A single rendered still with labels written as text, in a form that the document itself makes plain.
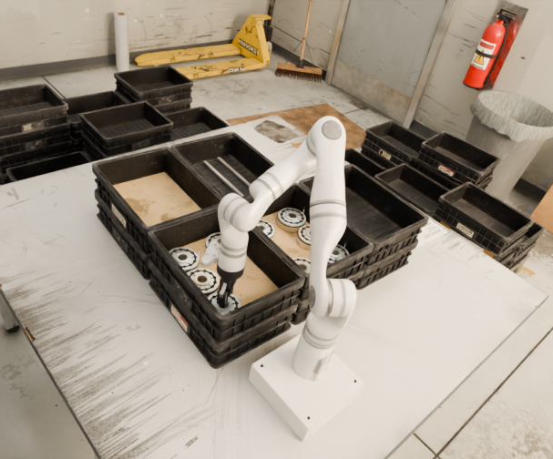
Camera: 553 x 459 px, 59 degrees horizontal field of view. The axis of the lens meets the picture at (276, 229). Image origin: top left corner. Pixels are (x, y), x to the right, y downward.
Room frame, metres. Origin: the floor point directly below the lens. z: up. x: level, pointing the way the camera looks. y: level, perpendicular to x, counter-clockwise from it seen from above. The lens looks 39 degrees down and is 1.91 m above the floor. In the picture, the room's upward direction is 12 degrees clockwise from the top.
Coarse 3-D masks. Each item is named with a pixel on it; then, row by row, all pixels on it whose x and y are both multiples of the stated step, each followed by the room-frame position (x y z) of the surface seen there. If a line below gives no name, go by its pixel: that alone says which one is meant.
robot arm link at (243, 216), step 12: (252, 192) 1.00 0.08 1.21; (264, 192) 0.99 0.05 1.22; (240, 204) 0.94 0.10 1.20; (252, 204) 0.95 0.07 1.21; (264, 204) 0.97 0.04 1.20; (228, 216) 0.93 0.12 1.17; (240, 216) 0.92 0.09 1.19; (252, 216) 0.93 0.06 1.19; (240, 228) 0.91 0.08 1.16; (252, 228) 0.93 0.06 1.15
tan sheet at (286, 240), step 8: (272, 216) 1.41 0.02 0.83; (272, 224) 1.37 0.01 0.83; (280, 232) 1.33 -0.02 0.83; (288, 232) 1.34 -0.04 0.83; (296, 232) 1.35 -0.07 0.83; (280, 240) 1.29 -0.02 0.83; (288, 240) 1.30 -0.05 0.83; (288, 248) 1.26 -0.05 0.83; (296, 248) 1.27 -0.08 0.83; (296, 256) 1.23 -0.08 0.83; (304, 256) 1.23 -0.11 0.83
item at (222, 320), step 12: (192, 216) 1.20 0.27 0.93; (204, 216) 1.22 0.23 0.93; (156, 228) 1.11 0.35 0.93; (168, 228) 1.12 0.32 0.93; (156, 240) 1.05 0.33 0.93; (264, 240) 1.15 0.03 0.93; (168, 252) 1.01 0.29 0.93; (276, 252) 1.11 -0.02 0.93; (288, 264) 1.07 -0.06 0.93; (180, 276) 0.94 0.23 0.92; (300, 276) 1.03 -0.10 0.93; (192, 288) 0.90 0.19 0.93; (288, 288) 0.97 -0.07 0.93; (204, 300) 0.87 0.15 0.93; (264, 300) 0.91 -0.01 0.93; (216, 312) 0.83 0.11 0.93; (240, 312) 0.85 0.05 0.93
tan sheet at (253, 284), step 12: (204, 240) 1.21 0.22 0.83; (216, 264) 1.11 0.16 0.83; (252, 264) 1.14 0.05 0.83; (252, 276) 1.09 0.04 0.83; (264, 276) 1.10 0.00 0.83; (240, 288) 1.03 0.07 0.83; (252, 288) 1.04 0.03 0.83; (264, 288) 1.05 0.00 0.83; (276, 288) 1.06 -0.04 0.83; (252, 300) 0.99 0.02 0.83
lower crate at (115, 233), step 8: (104, 208) 1.29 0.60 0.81; (104, 216) 1.33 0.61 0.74; (112, 216) 1.25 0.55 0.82; (104, 224) 1.31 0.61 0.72; (112, 224) 1.27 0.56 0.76; (112, 232) 1.28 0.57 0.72; (120, 232) 1.23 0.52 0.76; (120, 240) 1.22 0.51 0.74; (128, 240) 1.17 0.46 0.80; (128, 248) 1.19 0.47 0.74; (136, 248) 1.13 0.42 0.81; (128, 256) 1.18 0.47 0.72; (136, 256) 1.14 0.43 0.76; (144, 256) 1.09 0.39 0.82; (136, 264) 1.15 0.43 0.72; (144, 264) 1.11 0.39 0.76; (144, 272) 1.12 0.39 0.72
